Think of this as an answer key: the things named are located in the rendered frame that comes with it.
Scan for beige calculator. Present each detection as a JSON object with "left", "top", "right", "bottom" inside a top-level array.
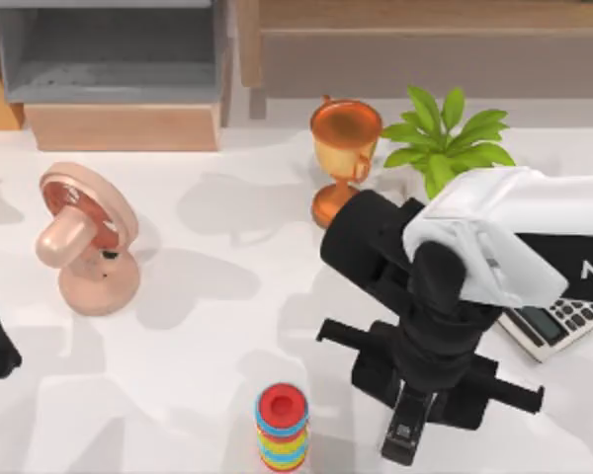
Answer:
[{"left": 495, "top": 294, "right": 593, "bottom": 365}]

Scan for stack of coloured rings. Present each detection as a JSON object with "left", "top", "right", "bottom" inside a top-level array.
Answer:
[{"left": 254, "top": 381, "right": 312, "bottom": 471}]

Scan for green leafy plant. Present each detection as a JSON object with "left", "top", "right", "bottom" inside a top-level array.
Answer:
[{"left": 380, "top": 85, "right": 518, "bottom": 201}]

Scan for copper trophy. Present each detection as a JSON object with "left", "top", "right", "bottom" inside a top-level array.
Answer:
[{"left": 308, "top": 94, "right": 384, "bottom": 230}]

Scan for wooden open shelf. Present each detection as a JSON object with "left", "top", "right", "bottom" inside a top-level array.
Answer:
[{"left": 239, "top": 0, "right": 593, "bottom": 120}]

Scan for pink desk fan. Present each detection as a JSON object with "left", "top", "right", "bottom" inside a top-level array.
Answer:
[{"left": 35, "top": 161, "right": 142, "bottom": 317}]

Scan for pale wooden drawer front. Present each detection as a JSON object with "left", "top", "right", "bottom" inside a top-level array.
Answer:
[{"left": 23, "top": 102, "right": 223, "bottom": 152}]

